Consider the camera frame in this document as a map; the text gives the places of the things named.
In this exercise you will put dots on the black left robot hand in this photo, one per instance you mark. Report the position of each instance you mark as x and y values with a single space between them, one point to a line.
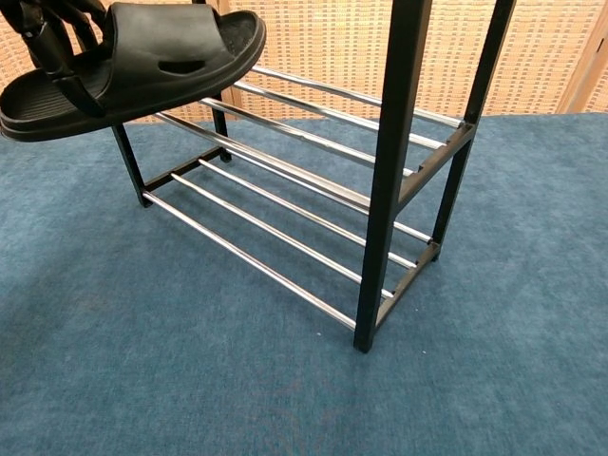
52 47

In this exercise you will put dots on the black rubber slide sandal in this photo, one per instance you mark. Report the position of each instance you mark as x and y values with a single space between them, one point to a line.
142 66

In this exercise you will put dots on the black shoe rack chrome bars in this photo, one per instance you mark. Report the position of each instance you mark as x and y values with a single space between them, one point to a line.
396 142

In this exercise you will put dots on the woven rattan folding screen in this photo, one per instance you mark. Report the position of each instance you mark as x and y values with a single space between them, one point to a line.
332 43

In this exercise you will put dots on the blue carpet mat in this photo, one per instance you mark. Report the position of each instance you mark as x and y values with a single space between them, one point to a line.
285 380

